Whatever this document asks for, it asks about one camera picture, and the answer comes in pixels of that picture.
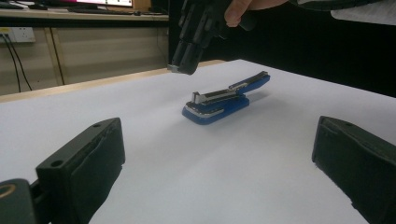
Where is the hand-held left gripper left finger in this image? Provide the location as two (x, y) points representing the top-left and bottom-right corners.
(35, 117), (126, 224)

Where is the white cloth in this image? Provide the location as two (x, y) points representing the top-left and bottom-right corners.
(330, 0), (396, 27)

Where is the black keyboard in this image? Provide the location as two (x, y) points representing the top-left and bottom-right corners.
(66, 7), (135, 16)

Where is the black cable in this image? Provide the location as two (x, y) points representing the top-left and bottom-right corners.
(0, 33), (22, 93)
(3, 33), (34, 92)

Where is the blue stapler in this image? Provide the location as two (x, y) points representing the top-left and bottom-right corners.
(181, 70), (271, 126)

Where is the white wall socket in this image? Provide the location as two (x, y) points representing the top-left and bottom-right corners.
(0, 26), (36, 44)

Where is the computer monitor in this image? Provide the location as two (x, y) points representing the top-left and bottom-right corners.
(59, 0), (134, 8)

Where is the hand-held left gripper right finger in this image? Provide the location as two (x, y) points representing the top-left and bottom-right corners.
(311, 115), (396, 224)

